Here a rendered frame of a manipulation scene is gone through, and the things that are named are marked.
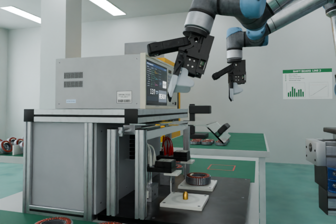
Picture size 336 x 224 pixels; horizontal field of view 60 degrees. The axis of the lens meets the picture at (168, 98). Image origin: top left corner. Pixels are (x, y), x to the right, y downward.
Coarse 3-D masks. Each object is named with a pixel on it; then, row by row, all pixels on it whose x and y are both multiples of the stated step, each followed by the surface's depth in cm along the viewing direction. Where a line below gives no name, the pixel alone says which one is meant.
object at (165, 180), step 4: (160, 172) 133; (160, 176) 132; (164, 176) 132; (168, 176) 131; (172, 176) 135; (160, 180) 132; (164, 180) 132; (168, 180) 131; (172, 180) 135; (160, 184) 132; (164, 184) 132; (168, 184) 131
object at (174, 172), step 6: (156, 162) 108; (162, 162) 108; (168, 162) 107; (174, 162) 111; (150, 168) 109; (156, 168) 108; (162, 168) 107; (168, 168) 106; (174, 168) 110; (150, 174) 114; (168, 174) 107; (174, 174) 106; (150, 180) 114
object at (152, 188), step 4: (148, 184) 112; (152, 184) 112; (156, 184) 113; (148, 188) 108; (152, 188) 109; (156, 188) 113; (152, 192) 109; (156, 192) 113; (148, 196) 108; (152, 196) 109; (156, 196) 113; (148, 200) 108; (152, 200) 109
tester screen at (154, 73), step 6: (150, 66) 111; (156, 66) 117; (150, 72) 111; (156, 72) 117; (162, 72) 125; (150, 78) 111; (156, 78) 117; (162, 78) 125; (150, 84) 111; (156, 84) 117; (156, 90) 117; (156, 96) 117; (150, 102) 110; (156, 102) 117; (162, 102) 124
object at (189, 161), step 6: (180, 150) 135; (186, 150) 135; (156, 156) 133; (162, 156) 133; (174, 156) 131; (180, 156) 130; (186, 156) 130; (180, 162) 131; (186, 162) 130; (192, 162) 130
